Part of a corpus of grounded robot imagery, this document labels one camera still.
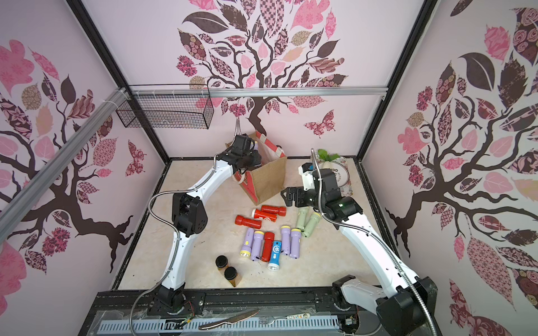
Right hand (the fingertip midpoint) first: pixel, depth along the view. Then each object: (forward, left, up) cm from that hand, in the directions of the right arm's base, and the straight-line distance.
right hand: (291, 190), depth 75 cm
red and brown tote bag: (+12, +10, -9) cm, 18 cm away
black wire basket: (+65, +66, -6) cm, 92 cm away
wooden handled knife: (-37, +22, -24) cm, 50 cm away
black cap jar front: (-25, +22, -15) cm, 37 cm away
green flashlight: (0, -6, -22) cm, 23 cm away
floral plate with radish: (+33, -31, -23) cm, 51 cm away
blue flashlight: (-18, +7, -23) cm, 30 cm away
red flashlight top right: (+4, +4, -22) cm, 23 cm away
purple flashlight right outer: (-10, -2, -22) cm, 25 cm away
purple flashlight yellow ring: (-12, +14, -23) cm, 29 cm away
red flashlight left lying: (-1, +16, -23) cm, 28 cm away
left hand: (+26, +15, -9) cm, 31 cm away
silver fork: (-37, +9, -25) cm, 46 cm away
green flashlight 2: (-2, -10, -23) cm, 26 cm away
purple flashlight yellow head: (-14, +19, -22) cm, 32 cm away
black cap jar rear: (-21, +26, -16) cm, 37 cm away
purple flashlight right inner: (-10, +2, -22) cm, 25 cm away
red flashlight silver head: (+3, +15, -22) cm, 26 cm away
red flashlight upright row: (-10, +9, -23) cm, 27 cm away
